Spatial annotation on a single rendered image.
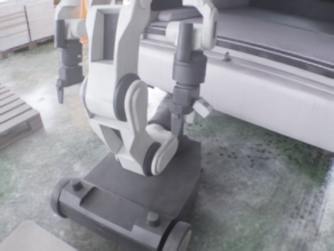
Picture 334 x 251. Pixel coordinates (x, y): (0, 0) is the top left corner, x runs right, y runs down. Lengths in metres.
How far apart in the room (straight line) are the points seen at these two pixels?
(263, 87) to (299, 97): 0.17
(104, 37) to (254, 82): 0.69
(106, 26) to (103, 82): 0.17
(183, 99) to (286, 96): 0.59
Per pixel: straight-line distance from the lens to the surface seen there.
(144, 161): 0.95
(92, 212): 0.98
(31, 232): 0.99
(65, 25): 0.89
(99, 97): 0.71
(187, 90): 0.64
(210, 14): 0.62
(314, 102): 1.13
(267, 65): 1.29
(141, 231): 0.88
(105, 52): 0.77
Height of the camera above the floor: 0.95
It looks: 34 degrees down
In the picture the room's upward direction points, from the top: 1 degrees counter-clockwise
